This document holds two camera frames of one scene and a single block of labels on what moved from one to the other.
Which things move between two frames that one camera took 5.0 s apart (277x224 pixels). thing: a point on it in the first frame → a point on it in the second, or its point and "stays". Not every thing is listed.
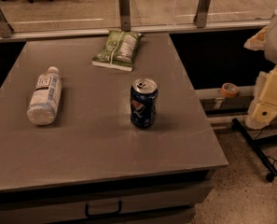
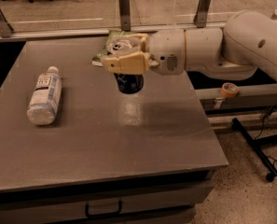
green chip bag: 118,49 stays
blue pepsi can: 143,96 → 130,83
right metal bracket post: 203,7 stays
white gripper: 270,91 → 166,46
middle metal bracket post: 124,5 stays
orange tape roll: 229,90 stays
